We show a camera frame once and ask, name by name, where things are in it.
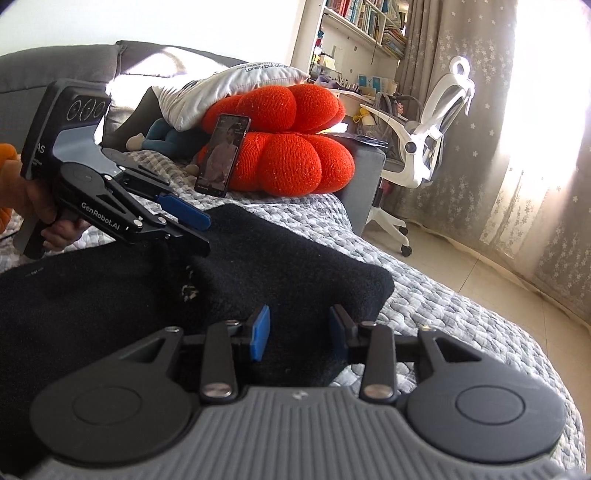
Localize wall bookshelf with books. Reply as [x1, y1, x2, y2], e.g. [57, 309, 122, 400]
[291, 0, 410, 94]

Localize black knit cardigan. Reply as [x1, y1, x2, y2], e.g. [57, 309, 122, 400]
[0, 203, 396, 389]

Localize dark blue booklet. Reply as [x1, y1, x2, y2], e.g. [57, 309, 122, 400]
[329, 131, 389, 149]

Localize grey sofa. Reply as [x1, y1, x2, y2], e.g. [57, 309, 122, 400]
[0, 40, 387, 237]

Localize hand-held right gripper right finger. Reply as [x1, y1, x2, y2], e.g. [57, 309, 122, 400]
[328, 304, 484, 404]

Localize grey floral curtain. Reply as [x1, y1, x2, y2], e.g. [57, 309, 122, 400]
[394, 0, 591, 325]

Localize white desk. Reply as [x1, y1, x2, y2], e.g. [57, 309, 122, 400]
[308, 73, 403, 121]

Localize dark grey throw pillow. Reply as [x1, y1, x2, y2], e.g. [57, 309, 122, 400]
[102, 87, 163, 151]

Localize black smartphone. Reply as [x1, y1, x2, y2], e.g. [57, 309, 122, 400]
[194, 113, 253, 199]

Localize red flower cushion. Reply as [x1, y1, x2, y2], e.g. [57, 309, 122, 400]
[194, 84, 356, 197]

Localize white office chair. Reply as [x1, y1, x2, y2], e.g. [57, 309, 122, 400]
[359, 55, 476, 257]

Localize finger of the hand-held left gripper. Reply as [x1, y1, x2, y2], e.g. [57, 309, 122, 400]
[102, 147, 212, 232]
[60, 174, 212, 258]

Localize blue plush doll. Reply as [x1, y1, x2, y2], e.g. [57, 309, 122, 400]
[125, 117, 204, 163]

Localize grey checkered blanket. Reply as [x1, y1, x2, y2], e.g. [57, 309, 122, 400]
[0, 148, 585, 463]

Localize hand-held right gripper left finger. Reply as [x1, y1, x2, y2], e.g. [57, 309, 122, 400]
[111, 304, 271, 404]

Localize grey clothes on chair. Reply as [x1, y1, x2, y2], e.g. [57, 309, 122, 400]
[369, 92, 424, 140]

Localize white printed pillow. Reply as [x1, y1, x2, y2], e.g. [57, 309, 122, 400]
[152, 62, 311, 133]

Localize person's left hand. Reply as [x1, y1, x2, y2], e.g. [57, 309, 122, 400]
[25, 177, 91, 253]

